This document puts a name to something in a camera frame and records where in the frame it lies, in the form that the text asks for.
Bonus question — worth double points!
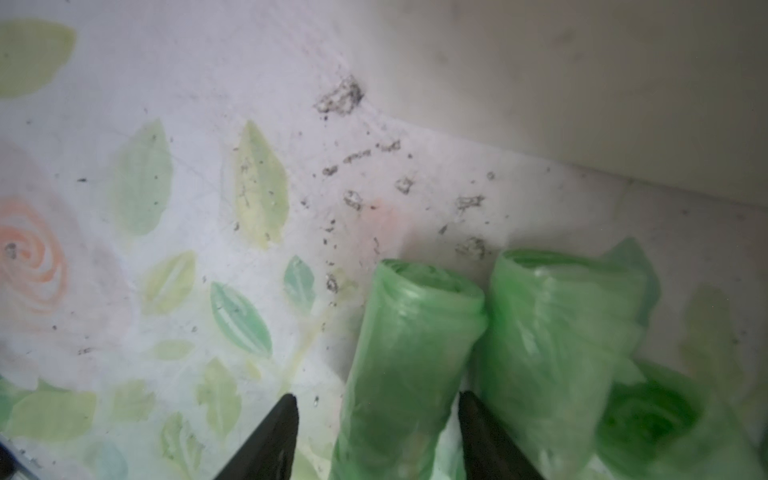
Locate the green trash bag roll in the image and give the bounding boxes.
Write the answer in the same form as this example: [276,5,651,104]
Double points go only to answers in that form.
[471,238,661,479]
[595,360,767,479]
[329,259,488,479]

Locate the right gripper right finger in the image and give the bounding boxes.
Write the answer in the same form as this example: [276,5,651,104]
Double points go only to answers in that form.
[458,391,543,480]

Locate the white bottom drawer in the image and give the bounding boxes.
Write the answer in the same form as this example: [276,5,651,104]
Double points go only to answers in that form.
[335,0,767,206]

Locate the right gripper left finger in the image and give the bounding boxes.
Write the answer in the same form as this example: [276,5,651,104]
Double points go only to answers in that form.
[215,393,299,480]

